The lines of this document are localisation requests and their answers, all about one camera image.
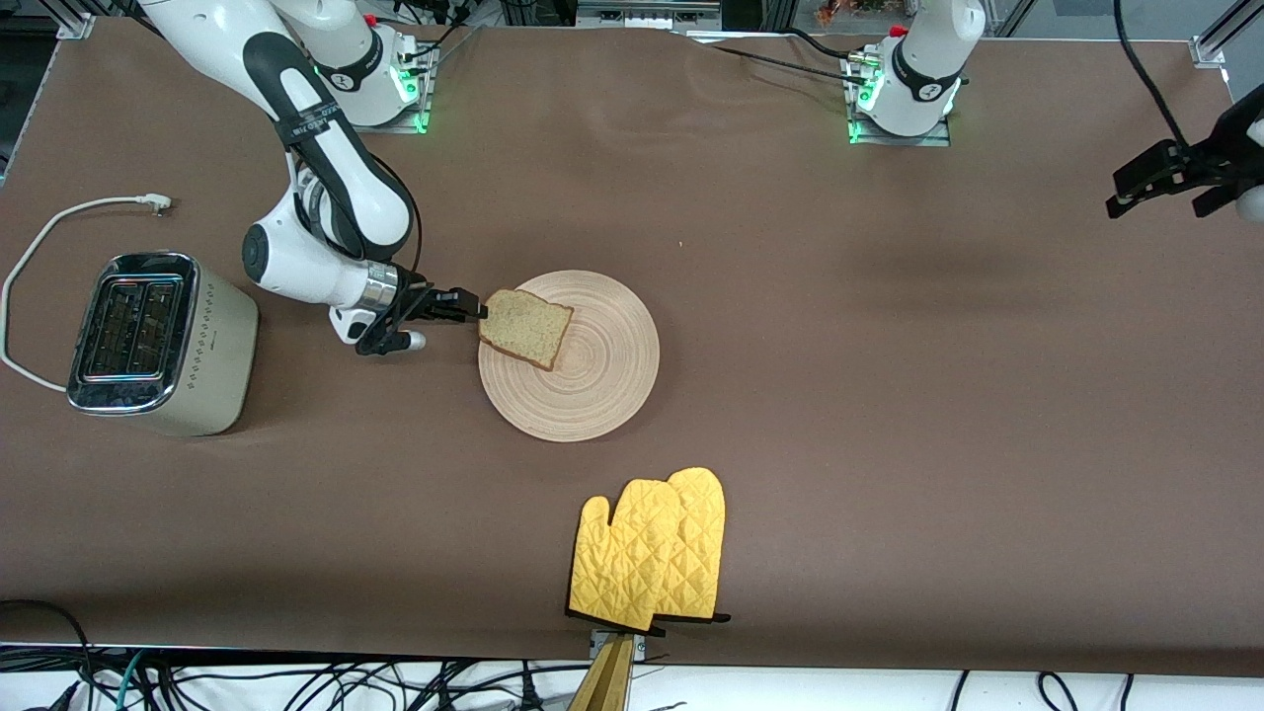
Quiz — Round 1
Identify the brown table cover sheet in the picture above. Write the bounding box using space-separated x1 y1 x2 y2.
0 15 1264 678

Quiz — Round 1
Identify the long black base cable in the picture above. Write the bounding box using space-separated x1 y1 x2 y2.
706 44 870 88

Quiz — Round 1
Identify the round wooden plate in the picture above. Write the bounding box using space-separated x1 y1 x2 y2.
478 270 661 443

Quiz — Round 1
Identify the grey equipment box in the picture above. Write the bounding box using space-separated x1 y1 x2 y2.
576 0 722 31

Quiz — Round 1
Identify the cream and chrome toaster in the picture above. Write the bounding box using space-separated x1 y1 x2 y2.
67 252 260 437

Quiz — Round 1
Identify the slice of brown bread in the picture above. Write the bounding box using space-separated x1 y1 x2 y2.
478 288 576 372

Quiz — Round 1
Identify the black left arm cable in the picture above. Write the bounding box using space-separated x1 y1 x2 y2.
1114 0 1191 149

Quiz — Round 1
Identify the teal cable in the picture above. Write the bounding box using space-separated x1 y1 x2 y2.
111 650 147 711

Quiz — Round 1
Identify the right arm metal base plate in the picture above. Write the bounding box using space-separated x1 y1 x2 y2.
326 44 433 134

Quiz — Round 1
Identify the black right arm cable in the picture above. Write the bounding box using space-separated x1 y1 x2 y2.
380 158 426 287

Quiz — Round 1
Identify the black right base cable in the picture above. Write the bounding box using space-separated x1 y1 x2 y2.
400 0 485 65

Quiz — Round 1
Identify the small metal bracket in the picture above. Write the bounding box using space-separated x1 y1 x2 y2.
590 630 648 663

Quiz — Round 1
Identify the yellow quilted oven mitt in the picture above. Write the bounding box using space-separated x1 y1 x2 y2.
652 467 732 625
568 479 684 633

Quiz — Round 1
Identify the wooden beam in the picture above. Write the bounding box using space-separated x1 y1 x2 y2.
568 637 638 711

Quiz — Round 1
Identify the white toaster power cable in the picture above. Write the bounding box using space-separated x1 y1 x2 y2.
0 193 174 394

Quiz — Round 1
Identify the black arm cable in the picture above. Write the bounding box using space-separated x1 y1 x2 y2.
380 158 426 287
1114 0 1191 149

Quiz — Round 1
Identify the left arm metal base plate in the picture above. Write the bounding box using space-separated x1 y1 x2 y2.
847 54 954 147

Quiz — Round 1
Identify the short black base cable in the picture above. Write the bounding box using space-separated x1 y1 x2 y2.
785 28 860 62

